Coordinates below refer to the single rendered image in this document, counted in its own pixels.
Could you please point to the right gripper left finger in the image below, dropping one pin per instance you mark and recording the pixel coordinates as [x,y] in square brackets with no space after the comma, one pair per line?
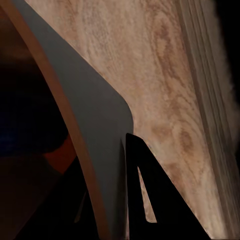
[55,217]

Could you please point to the wood fireplace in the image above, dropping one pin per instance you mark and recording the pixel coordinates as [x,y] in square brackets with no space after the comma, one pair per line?
[211,34]

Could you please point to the can of soda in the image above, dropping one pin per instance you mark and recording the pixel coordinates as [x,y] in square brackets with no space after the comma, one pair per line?
[29,124]
[60,160]

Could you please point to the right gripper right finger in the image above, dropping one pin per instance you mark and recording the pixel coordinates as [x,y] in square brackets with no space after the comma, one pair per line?
[175,220]

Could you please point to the trash can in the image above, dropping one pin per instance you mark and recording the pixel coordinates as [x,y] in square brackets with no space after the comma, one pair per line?
[35,59]

